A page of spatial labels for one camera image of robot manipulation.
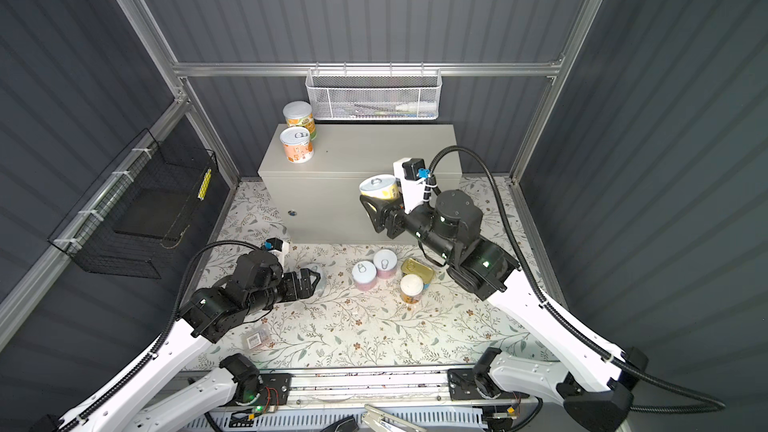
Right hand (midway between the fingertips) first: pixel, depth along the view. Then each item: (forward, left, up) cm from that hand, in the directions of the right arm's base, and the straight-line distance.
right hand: (378, 194), depth 58 cm
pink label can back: (+6, 0, -38) cm, 38 cm away
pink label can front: (+2, +7, -38) cm, 39 cm away
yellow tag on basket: (+18, +51, -16) cm, 56 cm away
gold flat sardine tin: (+5, -8, -39) cm, 40 cm away
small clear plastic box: (-16, +34, -39) cm, 54 cm away
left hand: (-6, +19, -25) cm, 32 cm away
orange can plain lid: (-3, -7, -36) cm, 37 cm away
